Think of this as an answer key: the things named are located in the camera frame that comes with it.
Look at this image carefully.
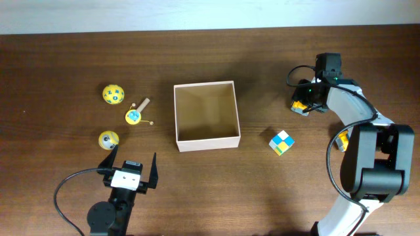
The yellow ball with blue letters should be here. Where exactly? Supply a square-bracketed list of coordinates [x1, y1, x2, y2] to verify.
[102, 85, 125, 105]

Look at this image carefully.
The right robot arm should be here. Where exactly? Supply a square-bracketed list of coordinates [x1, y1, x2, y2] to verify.
[291, 52, 415, 235]

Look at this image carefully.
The yellow wooden rattle drum toy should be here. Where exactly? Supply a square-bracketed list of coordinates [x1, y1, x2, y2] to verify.
[125, 98, 154, 125]

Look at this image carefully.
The yellow grey tanker truck toy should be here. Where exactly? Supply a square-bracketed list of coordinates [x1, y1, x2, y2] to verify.
[335, 130, 349, 152]

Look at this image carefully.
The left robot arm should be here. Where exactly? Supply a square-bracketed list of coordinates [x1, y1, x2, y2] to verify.
[87, 147, 159, 236]

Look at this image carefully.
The two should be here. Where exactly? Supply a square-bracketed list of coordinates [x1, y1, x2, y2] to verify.
[269, 130, 295, 156]

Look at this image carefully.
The pink cardboard box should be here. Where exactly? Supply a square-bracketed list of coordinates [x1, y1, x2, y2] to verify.
[173, 81, 241, 152]

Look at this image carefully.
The yellow grey dump truck toy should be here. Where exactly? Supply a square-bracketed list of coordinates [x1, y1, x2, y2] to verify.
[291, 101, 309, 116]

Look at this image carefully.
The yellow ball with eye face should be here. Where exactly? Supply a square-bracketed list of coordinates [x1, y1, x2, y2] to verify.
[98, 130, 119, 150]

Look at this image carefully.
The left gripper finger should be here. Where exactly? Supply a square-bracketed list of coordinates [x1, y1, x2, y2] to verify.
[97, 145, 119, 174]
[148, 153, 158, 189]

